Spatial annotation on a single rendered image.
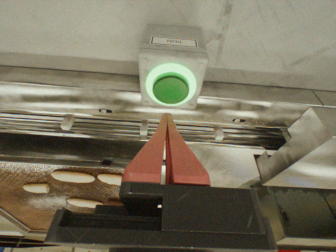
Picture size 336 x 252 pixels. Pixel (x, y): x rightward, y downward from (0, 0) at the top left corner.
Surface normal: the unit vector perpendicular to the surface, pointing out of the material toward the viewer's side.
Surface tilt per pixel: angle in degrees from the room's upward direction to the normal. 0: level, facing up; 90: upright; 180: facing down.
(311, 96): 90
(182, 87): 0
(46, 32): 0
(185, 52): 90
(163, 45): 90
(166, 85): 0
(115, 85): 90
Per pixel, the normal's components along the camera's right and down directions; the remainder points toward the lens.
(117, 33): -0.04, 0.78
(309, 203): 0.07, -0.62
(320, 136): -1.00, -0.07
